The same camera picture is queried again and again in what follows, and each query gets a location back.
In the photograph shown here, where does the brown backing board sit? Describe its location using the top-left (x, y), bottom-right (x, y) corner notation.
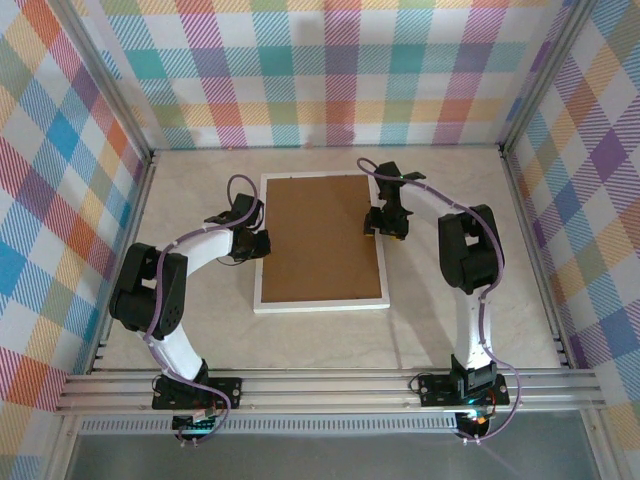
top-left (259, 175), bottom-right (385, 305)

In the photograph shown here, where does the white picture frame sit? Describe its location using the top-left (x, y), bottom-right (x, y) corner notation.
top-left (252, 171), bottom-right (392, 316)

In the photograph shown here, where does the aluminium side rail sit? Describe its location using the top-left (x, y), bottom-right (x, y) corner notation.
top-left (85, 149), bottom-right (162, 375)
top-left (498, 144), bottom-right (577, 370)

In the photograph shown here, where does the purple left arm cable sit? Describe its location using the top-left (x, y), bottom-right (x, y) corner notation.
top-left (142, 173), bottom-right (264, 449)

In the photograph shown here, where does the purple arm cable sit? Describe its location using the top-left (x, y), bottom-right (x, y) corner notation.
top-left (355, 157), bottom-right (525, 474)
top-left (142, 173), bottom-right (264, 449)

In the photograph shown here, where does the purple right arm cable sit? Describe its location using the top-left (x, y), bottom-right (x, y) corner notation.
top-left (355, 157), bottom-right (525, 474)

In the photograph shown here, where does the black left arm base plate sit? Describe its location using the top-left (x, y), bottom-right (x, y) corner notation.
top-left (151, 375), bottom-right (245, 411)

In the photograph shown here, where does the long aluminium mounting rail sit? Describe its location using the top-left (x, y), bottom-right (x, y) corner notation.
top-left (53, 368), bottom-right (604, 416)

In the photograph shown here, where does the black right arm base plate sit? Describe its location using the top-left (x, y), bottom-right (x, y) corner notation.
top-left (417, 372), bottom-right (511, 407)

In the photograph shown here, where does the aluminium corner post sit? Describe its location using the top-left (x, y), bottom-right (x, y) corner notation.
top-left (55, 0), bottom-right (157, 162)
top-left (498, 0), bottom-right (597, 154)

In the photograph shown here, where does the grey slotted cable duct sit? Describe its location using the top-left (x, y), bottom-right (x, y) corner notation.
top-left (77, 413), bottom-right (464, 437)

